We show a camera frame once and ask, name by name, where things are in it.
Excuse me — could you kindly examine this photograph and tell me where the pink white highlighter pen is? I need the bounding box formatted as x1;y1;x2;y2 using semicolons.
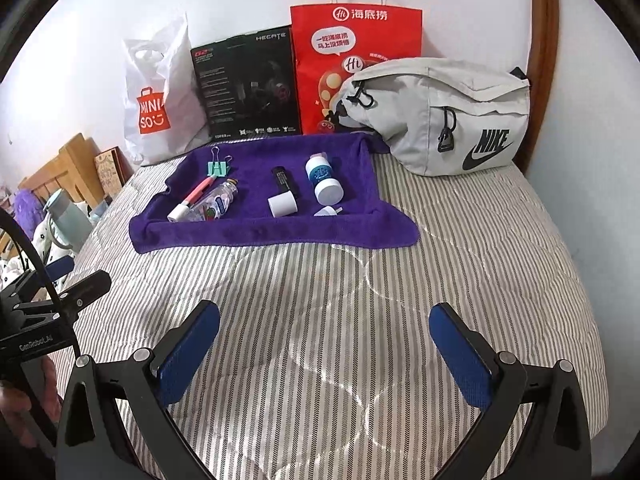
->
167;177;216;222

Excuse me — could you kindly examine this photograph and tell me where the clear candy bottle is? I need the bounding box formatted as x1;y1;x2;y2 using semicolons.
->
184;178;239;222

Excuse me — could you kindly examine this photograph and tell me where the teal binder clip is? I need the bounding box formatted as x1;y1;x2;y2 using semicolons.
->
207;145;232;178

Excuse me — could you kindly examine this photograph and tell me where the small white cylinder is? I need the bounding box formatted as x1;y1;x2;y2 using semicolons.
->
268;192;298;218

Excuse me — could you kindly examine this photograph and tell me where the black gold lighter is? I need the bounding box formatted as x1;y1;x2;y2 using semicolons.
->
271;166;298;197

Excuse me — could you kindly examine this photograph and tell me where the white USB charger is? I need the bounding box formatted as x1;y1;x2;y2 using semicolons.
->
314;206;343;217

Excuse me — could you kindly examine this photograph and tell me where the blue white round bottle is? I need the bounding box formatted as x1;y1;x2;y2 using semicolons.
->
305;153;344;206

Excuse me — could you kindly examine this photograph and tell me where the person's left hand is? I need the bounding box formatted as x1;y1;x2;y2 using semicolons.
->
1;356;62;448

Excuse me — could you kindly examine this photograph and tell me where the floral cloth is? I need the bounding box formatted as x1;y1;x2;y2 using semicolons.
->
0;219;66;291

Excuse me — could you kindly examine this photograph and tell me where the purple plush item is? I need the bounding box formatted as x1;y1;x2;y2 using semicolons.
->
13;188;44;240

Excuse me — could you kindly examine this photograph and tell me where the wooden headboard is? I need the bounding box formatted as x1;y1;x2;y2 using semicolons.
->
18;133;105;208

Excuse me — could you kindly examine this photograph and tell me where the patterned brown notebook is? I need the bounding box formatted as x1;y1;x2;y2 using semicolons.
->
94;146;130;198

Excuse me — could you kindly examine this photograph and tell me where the white Miniso plastic bag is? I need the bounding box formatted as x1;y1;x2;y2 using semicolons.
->
124;15;210;166

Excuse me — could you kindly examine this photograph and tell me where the striped bed quilt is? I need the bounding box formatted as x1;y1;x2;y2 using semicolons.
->
73;155;608;479

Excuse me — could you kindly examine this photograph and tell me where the black headset box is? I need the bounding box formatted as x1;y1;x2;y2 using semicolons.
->
191;25;302;142

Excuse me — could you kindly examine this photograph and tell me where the purple towel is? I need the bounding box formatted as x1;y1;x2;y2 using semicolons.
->
129;132;419;254

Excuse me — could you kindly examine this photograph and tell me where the grey Nike waist bag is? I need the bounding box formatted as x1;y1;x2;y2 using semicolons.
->
329;58;530;177

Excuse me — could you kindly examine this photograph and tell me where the red paper shopping bag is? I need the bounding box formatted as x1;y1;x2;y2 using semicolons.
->
290;0;423;134

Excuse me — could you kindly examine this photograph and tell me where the left black cable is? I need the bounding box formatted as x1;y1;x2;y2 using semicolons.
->
0;206;82;361

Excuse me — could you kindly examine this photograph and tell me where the wooden door frame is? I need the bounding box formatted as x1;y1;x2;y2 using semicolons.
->
514;0;559;174

